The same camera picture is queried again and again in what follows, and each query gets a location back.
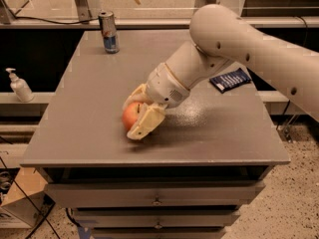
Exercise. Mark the white pump dispenser bottle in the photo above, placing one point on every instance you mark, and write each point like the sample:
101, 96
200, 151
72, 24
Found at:
20, 87

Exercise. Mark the blue snack packet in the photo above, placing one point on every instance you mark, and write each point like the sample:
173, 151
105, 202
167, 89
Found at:
229, 81

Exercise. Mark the cardboard box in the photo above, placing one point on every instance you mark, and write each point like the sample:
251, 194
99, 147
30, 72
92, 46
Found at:
21, 205

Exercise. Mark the grey drawer cabinet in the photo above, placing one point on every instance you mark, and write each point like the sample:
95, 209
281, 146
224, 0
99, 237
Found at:
186, 180

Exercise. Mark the silver blue drink can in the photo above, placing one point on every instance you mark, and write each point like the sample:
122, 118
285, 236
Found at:
109, 31

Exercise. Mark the red apple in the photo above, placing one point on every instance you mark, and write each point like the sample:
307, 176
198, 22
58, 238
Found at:
131, 114

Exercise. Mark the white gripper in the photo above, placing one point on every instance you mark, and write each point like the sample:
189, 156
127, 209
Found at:
164, 85

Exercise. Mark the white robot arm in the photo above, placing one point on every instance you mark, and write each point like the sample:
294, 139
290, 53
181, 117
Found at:
219, 37

